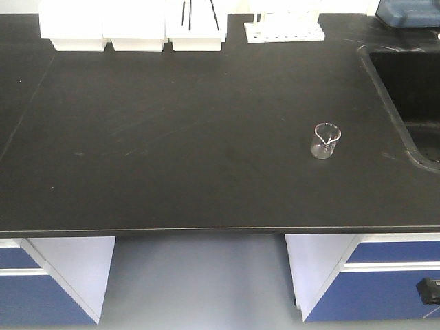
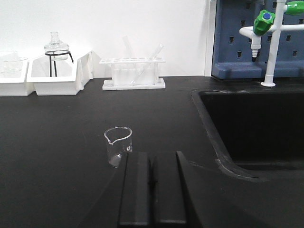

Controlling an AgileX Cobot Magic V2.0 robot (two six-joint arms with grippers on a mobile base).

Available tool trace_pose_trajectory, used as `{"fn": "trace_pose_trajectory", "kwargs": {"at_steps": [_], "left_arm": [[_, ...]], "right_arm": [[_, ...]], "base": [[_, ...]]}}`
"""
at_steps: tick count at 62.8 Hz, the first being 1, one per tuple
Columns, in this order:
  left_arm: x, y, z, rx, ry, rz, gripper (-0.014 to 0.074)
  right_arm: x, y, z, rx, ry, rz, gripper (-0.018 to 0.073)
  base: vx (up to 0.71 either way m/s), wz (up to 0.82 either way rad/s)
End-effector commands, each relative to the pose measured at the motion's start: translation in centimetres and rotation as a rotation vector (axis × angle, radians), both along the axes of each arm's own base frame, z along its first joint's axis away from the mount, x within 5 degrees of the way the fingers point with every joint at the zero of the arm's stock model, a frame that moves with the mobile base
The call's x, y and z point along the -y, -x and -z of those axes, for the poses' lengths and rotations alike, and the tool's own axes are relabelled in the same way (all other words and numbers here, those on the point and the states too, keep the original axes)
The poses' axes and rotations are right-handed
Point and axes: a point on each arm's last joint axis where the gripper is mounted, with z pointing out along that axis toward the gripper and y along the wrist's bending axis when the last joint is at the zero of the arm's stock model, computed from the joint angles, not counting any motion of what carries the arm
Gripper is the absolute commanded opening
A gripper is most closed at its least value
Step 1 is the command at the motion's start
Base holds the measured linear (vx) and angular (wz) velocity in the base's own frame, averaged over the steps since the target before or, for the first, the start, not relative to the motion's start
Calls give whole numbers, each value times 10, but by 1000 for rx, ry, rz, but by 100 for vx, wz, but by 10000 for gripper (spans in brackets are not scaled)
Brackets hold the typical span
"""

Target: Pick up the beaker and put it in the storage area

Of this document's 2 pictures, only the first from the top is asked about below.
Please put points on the left blue white cabinet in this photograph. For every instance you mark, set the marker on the left blue white cabinet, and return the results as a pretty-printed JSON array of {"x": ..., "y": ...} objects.
[{"x": 54, "y": 281}]

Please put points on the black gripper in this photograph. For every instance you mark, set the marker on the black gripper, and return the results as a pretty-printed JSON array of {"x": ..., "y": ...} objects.
[{"x": 428, "y": 290}]

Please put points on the blue white cabinet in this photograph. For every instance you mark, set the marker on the blue white cabinet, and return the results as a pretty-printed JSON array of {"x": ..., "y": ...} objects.
[
  {"x": 346, "y": 277},
  {"x": 54, "y": 281}
]

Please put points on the white test tube rack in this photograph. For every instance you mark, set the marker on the white test tube rack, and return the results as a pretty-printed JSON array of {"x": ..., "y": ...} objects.
[{"x": 284, "y": 21}]

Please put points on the clear glass beaker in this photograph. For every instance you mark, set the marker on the clear glass beaker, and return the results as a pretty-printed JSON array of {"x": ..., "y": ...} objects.
[{"x": 325, "y": 139}]

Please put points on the black lab sink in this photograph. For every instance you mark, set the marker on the black lab sink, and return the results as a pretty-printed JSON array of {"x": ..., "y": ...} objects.
[{"x": 407, "y": 81}]

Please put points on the blue device on counter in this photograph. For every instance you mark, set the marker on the blue device on counter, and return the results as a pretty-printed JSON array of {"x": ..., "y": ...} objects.
[{"x": 409, "y": 14}]

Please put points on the middle white storage bin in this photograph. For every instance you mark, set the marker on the middle white storage bin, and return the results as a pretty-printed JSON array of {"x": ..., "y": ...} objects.
[{"x": 135, "y": 26}]

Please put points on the right blue white cabinet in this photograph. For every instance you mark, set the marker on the right blue white cabinet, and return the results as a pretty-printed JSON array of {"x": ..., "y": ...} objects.
[{"x": 346, "y": 277}]

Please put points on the right white storage bin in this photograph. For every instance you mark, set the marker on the right white storage bin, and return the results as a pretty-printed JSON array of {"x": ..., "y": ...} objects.
[{"x": 196, "y": 26}]

